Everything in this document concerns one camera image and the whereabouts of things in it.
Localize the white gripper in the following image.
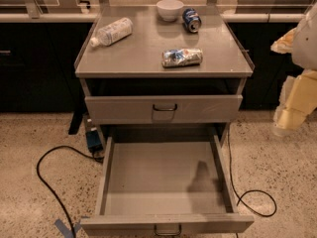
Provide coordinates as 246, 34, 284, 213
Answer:
270, 28, 317, 137

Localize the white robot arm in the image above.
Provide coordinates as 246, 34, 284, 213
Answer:
270, 4, 317, 137

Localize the blue pepsi can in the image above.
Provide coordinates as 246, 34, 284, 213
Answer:
182, 8, 201, 33

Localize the grey metal drawer cabinet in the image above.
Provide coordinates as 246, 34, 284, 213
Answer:
73, 4, 256, 238

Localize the open middle drawer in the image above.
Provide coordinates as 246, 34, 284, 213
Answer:
81, 135, 254, 237

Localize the closed top drawer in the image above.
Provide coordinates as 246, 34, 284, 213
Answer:
85, 95, 243, 125

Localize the white ceramic bowl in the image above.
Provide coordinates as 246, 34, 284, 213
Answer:
157, 0, 183, 22

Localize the clear plastic water bottle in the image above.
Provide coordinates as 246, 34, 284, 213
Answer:
90, 18, 133, 47

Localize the blue power adapter box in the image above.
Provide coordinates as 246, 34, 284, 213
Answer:
85, 130, 103, 153

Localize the dark counter cabinet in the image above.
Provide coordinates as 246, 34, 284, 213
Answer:
0, 22, 302, 112

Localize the blue floor tape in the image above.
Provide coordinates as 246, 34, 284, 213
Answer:
54, 216, 89, 238

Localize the black floor cable left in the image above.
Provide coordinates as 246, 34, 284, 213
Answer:
36, 145, 105, 238

